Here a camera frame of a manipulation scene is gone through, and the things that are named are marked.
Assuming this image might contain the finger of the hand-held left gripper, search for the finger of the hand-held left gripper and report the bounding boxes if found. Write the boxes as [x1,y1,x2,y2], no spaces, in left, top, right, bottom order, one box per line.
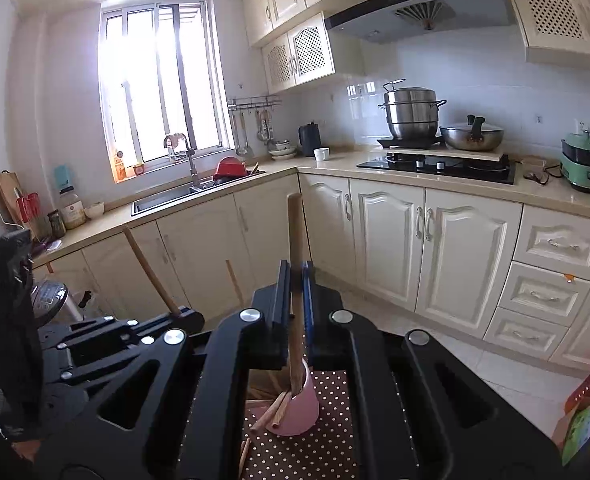
[61,334,162,382]
[56,306,206,352]

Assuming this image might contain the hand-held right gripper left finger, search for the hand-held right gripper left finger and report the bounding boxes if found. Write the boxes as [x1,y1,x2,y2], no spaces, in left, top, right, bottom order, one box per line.
[32,259,292,480]

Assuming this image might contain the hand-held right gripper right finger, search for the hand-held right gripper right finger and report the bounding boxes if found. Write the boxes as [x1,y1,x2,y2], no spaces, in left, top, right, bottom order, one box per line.
[302,260,562,480]

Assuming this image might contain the long wooden utensil handle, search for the long wooden utensil handle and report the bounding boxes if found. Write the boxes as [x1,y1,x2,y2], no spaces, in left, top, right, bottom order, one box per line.
[287,193,306,392]
[122,226,182,317]

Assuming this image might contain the pink cup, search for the pink cup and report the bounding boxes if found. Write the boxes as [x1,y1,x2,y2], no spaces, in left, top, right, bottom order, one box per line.
[269,359,321,436]

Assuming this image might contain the hanging kitchen utensils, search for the hanging kitchen utensils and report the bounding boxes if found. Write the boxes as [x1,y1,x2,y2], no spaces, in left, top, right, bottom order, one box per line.
[254,109,274,144]

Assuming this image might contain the silver rice cooker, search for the silver rice cooker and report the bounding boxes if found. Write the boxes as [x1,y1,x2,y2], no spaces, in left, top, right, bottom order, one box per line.
[32,279,84,324]

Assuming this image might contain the dark glass jar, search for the dark glass jar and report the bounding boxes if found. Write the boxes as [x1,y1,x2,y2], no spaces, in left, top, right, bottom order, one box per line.
[47,208,67,240]

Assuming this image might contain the red kitchen tool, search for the red kitchen tool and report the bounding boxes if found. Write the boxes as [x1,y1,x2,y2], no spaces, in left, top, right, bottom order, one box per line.
[15,192,41,224]

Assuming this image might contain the stainless steel sink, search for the stainless steel sink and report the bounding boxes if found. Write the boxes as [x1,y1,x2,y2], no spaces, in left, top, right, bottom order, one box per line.
[131,172,266,217]

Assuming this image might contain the wooden cutting board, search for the wooden cutting board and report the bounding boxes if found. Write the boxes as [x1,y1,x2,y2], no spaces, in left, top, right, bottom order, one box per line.
[0,170,32,233]

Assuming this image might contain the glass jar with white lid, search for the glass jar with white lid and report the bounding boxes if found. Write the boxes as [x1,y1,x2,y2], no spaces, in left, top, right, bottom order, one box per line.
[53,164,87,230]

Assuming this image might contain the red bowl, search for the red bowl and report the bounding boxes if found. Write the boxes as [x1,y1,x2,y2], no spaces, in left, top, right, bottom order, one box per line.
[212,156,249,181]

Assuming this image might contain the stacked ceramic bowls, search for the stacked ceramic bowls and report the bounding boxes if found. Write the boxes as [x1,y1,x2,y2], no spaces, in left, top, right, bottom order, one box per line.
[268,139,298,161]

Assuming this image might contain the metal sink faucet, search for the metal sink faucet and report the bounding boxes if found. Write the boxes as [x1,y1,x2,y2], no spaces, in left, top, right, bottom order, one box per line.
[163,132,202,189]

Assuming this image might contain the cream base cabinets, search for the cream base cabinets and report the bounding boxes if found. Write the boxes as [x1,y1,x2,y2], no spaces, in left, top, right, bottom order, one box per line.
[30,170,590,372]

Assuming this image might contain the black electric kettle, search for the black electric kettle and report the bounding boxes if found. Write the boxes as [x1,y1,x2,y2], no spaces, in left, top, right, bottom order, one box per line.
[298,121,322,158]

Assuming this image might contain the hanging metal ladle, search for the hanging metal ladle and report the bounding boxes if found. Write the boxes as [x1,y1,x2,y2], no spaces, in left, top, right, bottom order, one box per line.
[233,109,252,157]

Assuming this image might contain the black gas stove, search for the black gas stove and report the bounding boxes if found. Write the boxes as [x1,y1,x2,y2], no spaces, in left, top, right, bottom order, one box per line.
[356,152,517,186]

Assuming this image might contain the stainless steel steamer pot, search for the stainless steel steamer pot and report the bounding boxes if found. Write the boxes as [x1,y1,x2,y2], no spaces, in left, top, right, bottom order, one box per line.
[377,78,448,141]

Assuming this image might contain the metal wok with lid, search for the metal wok with lid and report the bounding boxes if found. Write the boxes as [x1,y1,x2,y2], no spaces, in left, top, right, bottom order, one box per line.
[439,114,505,152]

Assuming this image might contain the kitchen window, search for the kitchen window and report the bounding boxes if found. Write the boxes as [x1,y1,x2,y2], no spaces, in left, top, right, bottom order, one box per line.
[98,2,232,162]

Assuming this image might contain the small lattice door cabinet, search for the small lattice door cabinet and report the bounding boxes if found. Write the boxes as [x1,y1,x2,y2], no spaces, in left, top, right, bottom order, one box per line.
[261,11,337,94]

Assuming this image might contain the green white package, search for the green white package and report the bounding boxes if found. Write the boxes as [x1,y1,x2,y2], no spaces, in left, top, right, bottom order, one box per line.
[554,395,590,467]

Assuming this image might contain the green electric cooker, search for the green electric cooker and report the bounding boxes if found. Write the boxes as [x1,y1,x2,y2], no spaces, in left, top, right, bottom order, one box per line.
[559,132,590,197]

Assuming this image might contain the range hood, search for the range hood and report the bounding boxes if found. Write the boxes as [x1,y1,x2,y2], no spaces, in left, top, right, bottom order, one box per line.
[323,0,519,44]

